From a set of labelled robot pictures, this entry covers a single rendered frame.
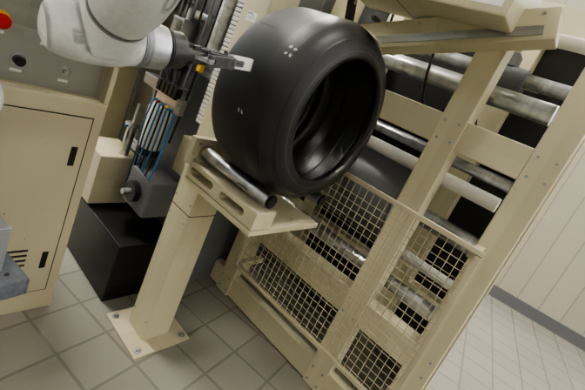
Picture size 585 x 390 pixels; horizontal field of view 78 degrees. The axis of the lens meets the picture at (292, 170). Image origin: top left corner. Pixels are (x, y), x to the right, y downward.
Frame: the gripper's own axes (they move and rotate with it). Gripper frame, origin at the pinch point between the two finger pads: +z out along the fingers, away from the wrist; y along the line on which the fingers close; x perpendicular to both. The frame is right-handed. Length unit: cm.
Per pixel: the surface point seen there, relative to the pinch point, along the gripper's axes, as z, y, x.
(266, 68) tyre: 6.8, -2.5, -0.4
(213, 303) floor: 54, 35, 132
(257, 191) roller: 14.0, -5.7, 35.0
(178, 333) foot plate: 25, 23, 127
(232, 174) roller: 13.8, 6.1, 35.3
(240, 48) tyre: 7.6, 10.0, -2.2
